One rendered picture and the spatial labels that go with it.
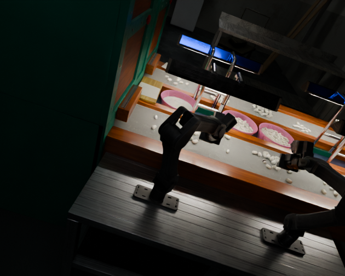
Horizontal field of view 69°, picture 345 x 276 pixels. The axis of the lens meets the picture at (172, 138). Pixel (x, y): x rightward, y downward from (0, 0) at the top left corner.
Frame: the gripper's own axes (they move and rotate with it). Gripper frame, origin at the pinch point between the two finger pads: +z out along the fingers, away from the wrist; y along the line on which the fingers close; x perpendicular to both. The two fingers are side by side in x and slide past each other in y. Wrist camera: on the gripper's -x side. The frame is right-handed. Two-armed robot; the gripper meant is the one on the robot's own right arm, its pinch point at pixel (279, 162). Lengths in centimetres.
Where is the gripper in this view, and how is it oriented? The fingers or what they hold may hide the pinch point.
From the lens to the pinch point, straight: 140.8
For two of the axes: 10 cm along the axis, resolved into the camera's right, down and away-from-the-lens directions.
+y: -9.5, -3.2, -0.8
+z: -1.1, 0.7, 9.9
